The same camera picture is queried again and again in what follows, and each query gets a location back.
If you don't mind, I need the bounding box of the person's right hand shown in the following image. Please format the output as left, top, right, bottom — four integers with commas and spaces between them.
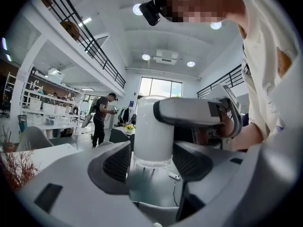
217, 113, 235, 138

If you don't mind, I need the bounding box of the person's cream printed sweatshirt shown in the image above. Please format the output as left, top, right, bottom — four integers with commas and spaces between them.
231, 0, 301, 139

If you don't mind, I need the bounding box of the person's head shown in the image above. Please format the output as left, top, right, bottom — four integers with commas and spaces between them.
155, 0, 248, 40

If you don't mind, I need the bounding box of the white storage shelving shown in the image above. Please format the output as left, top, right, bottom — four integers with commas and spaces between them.
4, 66, 86, 137

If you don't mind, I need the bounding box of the black dining chair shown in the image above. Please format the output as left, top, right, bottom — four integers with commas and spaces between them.
109, 128, 130, 144

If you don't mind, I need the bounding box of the white power strip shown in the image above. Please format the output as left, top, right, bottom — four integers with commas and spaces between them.
167, 171, 181, 181

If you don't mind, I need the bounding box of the short black balcony railing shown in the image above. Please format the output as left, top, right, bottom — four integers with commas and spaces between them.
196, 64, 244, 99

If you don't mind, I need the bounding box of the round wooden wall disc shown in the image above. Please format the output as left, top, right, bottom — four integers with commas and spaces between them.
60, 20, 80, 41

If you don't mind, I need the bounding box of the white marble square table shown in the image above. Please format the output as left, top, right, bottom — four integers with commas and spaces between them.
0, 142, 80, 174

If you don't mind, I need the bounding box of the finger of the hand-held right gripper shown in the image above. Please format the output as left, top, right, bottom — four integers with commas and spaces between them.
152, 96, 225, 129

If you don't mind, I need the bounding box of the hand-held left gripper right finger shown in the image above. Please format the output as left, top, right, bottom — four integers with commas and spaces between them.
172, 124, 301, 227

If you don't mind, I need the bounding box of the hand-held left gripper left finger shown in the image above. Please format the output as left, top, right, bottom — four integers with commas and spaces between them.
16, 140, 157, 227

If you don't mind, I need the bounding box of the clothes rack with garments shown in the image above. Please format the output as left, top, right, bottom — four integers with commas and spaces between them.
117, 106, 137, 125

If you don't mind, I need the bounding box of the large window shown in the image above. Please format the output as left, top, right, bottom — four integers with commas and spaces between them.
138, 77, 183, 98

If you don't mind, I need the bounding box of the white cup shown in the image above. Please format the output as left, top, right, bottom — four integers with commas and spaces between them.
132, 95, 176, 169

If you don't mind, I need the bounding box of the grey upholstered armchair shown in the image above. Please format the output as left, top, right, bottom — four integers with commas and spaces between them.
16, 126, 54, 152

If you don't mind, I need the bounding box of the long black balcony railing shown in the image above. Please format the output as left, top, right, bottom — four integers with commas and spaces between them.
44, 0, 126, 89

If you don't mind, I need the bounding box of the blue bin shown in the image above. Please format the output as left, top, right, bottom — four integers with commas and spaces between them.
18, 114, 28, 131

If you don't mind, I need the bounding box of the white ceiling air conditioner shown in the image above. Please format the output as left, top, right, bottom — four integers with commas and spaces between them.
153, 49, 179, 65

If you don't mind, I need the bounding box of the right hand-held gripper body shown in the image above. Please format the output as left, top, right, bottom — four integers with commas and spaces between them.
205, 83, 244, 150

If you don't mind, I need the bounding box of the person's right forearm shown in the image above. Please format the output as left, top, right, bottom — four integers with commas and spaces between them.
232, 122, 264, 152

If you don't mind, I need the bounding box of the reddish brown potted plant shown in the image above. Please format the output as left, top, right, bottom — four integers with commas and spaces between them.
0, 126, 40, 190

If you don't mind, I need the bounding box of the black floor cable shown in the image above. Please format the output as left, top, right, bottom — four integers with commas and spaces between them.
172, 180, 180, 208

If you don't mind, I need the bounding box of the black head-mounted camera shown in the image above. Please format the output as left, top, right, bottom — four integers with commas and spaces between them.
138, 0, 162, 26

